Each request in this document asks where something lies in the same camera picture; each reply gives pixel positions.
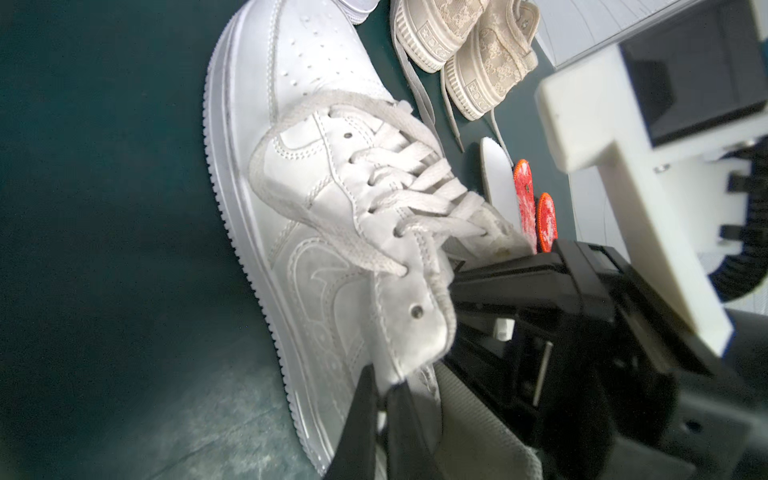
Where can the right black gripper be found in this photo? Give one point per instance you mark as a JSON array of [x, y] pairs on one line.
[[583, 360]]

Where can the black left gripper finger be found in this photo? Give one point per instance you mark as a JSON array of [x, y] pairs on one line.
[[389, 421]]

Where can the white foam insole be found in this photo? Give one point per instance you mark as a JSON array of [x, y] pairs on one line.
[[474, 443], [498, 181]]

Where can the red orange insole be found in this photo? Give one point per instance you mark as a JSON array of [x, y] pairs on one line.
[[523, 182]]

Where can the white sneaker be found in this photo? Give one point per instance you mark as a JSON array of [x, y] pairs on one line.
[[357, 11], [343, 212]]

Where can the beige lace sneaker with laces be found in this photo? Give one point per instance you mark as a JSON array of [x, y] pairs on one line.
[[496, 55]]

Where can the white sneaker front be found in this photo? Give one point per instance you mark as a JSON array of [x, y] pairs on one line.
[[357, 11]]

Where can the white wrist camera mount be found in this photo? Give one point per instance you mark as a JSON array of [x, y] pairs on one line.
[[673, 117]]

